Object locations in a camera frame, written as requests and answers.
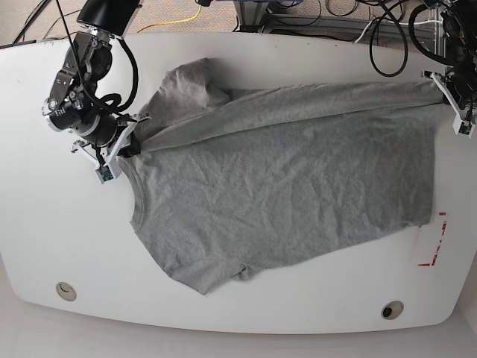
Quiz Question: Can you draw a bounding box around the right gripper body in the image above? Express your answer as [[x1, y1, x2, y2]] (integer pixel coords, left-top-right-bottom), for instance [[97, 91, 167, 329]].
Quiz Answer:
[[70, 112, 151, 167]]

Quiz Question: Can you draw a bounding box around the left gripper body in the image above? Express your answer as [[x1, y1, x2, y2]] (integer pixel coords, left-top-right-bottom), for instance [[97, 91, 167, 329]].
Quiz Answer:
[[423, 69, 476, 123]]

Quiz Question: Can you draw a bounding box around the grey t-shirt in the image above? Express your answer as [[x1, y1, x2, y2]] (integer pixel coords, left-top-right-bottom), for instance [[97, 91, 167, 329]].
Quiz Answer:
[[120, 58, 444, 294]]

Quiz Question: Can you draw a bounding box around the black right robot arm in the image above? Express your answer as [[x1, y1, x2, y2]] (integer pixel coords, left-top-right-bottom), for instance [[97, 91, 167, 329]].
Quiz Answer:
[[42, 1, 142, 169]]

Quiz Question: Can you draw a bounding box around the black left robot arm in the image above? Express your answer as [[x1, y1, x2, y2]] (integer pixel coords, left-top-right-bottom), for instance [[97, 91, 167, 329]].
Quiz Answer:
[[424, 1, 476, 127]]

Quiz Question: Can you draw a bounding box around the red tape rectangle marking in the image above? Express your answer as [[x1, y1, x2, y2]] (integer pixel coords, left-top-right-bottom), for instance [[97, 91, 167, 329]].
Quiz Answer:
[[411, 211, 449, 268]]

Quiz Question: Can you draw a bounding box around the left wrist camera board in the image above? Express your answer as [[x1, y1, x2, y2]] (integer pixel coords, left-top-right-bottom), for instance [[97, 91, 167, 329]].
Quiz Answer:
[[452, 116, 476, 138]]

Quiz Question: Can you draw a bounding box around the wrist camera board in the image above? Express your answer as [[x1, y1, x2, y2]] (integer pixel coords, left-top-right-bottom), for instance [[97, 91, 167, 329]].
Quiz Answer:
[[95, 162, 122, 184], [452, 116, 476, 138]]

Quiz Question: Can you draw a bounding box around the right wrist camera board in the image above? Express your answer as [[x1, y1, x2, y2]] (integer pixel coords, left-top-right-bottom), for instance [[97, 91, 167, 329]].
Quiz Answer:
[[95, 162, 122, 184]]

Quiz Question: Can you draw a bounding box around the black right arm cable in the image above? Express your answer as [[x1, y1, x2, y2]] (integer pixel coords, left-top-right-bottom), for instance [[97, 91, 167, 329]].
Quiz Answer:
[[92, 37, 141, 116]]

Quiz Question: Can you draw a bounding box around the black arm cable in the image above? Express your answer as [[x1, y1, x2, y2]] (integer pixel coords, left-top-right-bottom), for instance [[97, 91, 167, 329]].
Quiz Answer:
[[92, 37, 141, 116], [368, 0, 452, 78]]

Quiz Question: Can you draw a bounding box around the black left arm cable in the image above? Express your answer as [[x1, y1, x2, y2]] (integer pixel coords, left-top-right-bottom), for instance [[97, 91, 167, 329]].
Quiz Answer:
[[368, 0, 452, 78]]

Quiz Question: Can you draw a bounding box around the white cable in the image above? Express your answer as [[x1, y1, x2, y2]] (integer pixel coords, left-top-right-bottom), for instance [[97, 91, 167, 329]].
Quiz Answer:
[[353, 18, 376, 44]]

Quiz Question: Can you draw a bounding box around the left table cable grommet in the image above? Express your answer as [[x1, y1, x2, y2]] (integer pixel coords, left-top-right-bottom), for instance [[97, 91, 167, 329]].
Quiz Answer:
[[56, 282, 77, 302]]

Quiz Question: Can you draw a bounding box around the table cable grommet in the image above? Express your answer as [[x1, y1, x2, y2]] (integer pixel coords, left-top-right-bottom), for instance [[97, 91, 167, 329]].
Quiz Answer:
[[381, 301, 404, 321], [56, 282, 77, 302]]

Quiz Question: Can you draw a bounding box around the yellow cable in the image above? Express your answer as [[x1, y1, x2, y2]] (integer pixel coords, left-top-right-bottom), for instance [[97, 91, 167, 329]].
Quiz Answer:
[[136, 4, 203, 34]]

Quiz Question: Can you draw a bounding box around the right table cable grommet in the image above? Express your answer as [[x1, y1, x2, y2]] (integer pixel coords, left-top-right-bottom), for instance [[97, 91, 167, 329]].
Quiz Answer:
[[381, 301, 404, 321]]

